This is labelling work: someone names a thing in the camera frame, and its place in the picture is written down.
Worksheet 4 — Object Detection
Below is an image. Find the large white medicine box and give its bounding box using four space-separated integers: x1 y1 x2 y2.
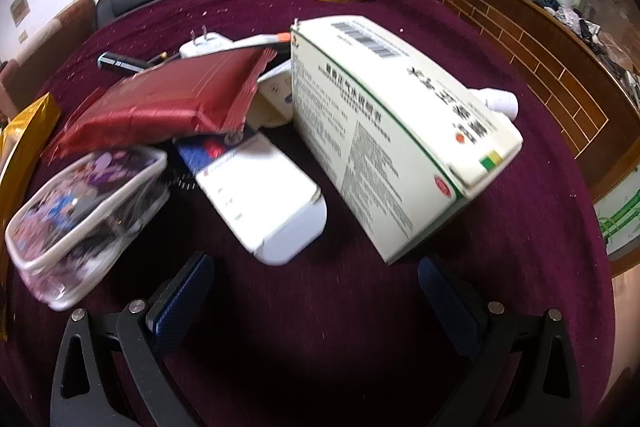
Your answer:
290 16 523 265

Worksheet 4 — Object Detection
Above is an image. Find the clear zip pouch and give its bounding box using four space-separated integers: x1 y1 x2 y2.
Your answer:
5 146 168 312

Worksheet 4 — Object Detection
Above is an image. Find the red fabric pouch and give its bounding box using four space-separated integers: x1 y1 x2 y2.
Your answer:
42 48 278 160

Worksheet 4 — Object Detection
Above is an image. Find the white green cardboard box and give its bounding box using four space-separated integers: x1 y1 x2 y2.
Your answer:
592 179 640 263

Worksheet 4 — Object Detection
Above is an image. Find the brown armchair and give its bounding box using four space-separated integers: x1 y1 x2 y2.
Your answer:
0 0 97 112

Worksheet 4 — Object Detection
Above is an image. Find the wooden brick pattern counter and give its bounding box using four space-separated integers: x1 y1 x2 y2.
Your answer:
435 0 640 208

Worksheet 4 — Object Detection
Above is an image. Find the white bottle with orange cap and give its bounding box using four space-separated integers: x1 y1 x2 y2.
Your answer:
227 32 292 58

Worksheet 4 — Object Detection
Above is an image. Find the long white blue box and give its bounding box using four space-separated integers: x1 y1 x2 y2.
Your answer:
175 129 328 267

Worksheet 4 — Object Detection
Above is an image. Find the black pen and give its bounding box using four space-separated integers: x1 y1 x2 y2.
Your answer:
97 52 181 72

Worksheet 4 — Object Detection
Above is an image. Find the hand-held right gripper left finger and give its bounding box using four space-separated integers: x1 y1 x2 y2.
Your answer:
50 251 217 427

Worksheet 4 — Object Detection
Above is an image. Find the white charger plug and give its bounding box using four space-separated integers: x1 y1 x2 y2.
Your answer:
179 24 236 60

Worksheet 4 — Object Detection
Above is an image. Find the burgundy tablecloth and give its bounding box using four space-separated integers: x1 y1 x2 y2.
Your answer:
2 0 616 427

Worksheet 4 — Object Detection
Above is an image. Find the gold tray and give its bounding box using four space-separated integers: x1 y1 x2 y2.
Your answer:
0 93 62 338

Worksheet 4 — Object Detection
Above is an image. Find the small white bottle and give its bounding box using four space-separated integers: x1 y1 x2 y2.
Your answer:
472 88 518 120

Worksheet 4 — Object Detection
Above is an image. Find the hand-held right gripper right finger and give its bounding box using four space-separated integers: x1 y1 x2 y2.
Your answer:
417 256 583 427

